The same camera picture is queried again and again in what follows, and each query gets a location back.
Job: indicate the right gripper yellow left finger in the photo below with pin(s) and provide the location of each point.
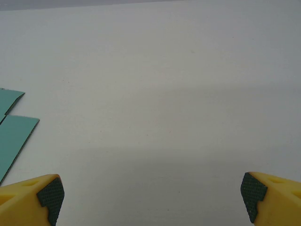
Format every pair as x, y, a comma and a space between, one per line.
21, 204

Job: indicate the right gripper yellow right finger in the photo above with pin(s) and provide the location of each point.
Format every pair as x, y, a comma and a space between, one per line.
279, 202

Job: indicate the teal corrugated cardboard box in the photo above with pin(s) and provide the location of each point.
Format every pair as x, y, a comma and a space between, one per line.
14, 141

